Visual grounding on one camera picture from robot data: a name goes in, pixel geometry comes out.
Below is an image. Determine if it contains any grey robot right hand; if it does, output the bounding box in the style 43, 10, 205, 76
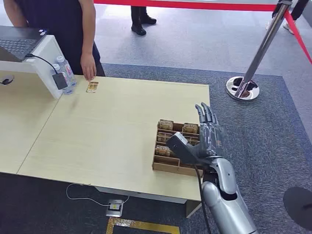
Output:
187, 102, 225, 162

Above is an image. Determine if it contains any person's left hand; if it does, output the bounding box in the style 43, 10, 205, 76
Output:
80, 52, 97, 81

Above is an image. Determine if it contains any single gold patterned card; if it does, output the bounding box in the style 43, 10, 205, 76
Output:
85, 81, 99, 94

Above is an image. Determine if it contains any gold patterned card stack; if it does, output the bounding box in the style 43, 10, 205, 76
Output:
182, 122, 199, 135
158, 119, 174, 131
185, 136, 200, 146
156, 132, 173, 143
155, 145, 171, 158

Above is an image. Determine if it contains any target person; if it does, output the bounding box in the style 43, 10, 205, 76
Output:
2, 0, 106, 81

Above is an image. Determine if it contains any wooden card tray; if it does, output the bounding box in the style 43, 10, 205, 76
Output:
152, 119, 204, 177

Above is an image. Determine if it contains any bystander person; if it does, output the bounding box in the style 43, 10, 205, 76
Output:
130, 5, 157, 36
266, 0, 310, 35

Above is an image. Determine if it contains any clear plastic water bottle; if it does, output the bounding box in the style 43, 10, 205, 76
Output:
56, 56, 77, 89
51, 63, 73, 95

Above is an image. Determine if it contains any black power adapter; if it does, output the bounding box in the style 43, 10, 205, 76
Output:
51, 72, 68, 90

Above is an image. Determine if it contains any chrome stanchion base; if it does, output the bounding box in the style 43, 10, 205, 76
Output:
226, 76, 260, 102

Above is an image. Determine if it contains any white laptop stand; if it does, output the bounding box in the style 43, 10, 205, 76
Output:
0, 35, 65, 100

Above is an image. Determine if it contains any grey rug with blue border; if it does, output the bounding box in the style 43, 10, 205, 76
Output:
0, 63, 312, 234

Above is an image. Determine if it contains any dark grey laptop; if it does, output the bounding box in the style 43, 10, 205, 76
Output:
0, 25, 49, 62

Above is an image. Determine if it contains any black oval desk grommet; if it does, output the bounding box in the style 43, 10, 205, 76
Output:
0, 75, 14, 86

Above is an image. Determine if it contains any yellow floor tape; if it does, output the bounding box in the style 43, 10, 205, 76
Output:
106, 217, 181, 234

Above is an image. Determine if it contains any black round stand base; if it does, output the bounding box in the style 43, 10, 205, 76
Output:
283, 186, 312, 232

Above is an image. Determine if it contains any long red barrier belt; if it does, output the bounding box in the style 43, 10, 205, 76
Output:
94, 0, 279, 12

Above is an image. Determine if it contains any metal floor socket box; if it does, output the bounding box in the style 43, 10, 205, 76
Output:
105, 199, 124, 217

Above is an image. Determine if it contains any short red barrier belt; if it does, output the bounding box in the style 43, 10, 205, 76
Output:
283, 9, 312, 65

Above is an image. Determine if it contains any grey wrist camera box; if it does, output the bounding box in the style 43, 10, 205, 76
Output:
165, 132, 208, 166

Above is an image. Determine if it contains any black camera cable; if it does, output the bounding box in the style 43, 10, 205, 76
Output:
193, 164, 212, 234

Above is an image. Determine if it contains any black laptop power cable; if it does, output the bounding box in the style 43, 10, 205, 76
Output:
25, 53, 60, 76

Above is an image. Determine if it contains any chrome stanchion post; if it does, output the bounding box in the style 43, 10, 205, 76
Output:
235, 0, 293, 98

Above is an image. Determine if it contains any thin white cable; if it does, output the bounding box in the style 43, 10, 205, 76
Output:
66, 183, 130, 207

